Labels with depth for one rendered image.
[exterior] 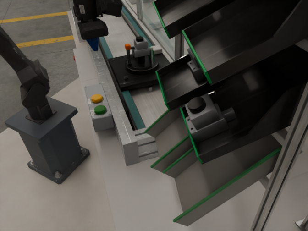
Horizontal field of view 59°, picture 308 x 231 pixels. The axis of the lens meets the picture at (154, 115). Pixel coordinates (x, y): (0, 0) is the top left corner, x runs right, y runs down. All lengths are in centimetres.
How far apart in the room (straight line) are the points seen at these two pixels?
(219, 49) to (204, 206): 31
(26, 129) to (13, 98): 221
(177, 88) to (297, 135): 27
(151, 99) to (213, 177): 52
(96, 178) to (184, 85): 44
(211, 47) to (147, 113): 60
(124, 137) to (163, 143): 15
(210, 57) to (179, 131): 35
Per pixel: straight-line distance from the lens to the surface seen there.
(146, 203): 81
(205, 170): 64
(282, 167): 50
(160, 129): 77
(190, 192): 64
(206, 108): 46
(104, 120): 94
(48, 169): 90
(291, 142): 46
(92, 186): 87
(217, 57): 40
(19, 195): 94
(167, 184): 85
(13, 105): 291
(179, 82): 62
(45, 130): 78
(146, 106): 102
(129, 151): 85
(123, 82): 106
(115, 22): 176
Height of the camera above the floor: 155
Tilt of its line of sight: 41 degrees down
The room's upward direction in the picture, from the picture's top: 3 degrees counter-clockwise
